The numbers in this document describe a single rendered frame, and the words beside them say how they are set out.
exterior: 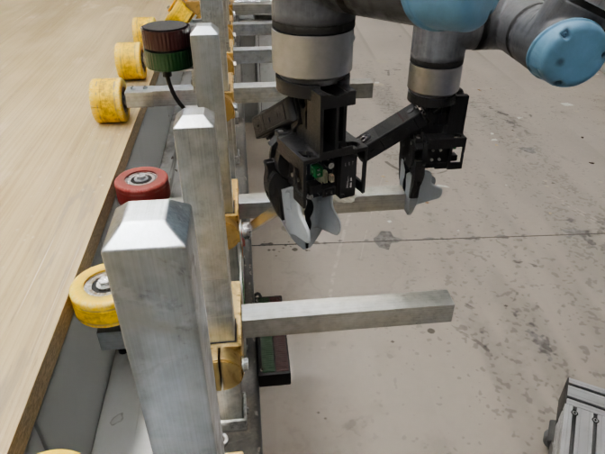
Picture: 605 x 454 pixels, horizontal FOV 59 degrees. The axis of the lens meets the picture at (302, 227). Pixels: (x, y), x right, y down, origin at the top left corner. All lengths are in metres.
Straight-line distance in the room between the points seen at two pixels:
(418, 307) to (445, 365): 1.12
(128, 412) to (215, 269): 0.39
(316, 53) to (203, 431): 0.32
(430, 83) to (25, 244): 0.58
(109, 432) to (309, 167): 0.52
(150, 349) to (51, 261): 0.46
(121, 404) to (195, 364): 0.63
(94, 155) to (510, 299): 1.57
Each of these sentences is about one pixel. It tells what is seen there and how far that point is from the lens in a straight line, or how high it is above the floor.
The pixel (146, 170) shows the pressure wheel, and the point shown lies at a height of 0.91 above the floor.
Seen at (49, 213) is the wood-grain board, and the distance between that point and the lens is 0.82.
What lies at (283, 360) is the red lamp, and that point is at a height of 0.70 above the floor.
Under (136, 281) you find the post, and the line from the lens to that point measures 0.24.
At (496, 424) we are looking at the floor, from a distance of 1.69.
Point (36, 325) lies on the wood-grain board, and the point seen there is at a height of 0.90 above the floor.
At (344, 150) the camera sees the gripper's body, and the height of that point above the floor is 1.07.
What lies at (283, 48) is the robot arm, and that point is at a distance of 0.49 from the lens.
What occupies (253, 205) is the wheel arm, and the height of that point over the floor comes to 0.86.
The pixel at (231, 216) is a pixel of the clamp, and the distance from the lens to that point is 0.80.
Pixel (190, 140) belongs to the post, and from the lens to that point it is 0.48.
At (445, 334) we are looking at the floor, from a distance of 1.89.
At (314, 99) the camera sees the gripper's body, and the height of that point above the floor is 1.13.
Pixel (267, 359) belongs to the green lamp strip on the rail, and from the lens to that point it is 0.81.
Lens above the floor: 1.30
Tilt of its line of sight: 34 degrees down
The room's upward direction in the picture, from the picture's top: straight up
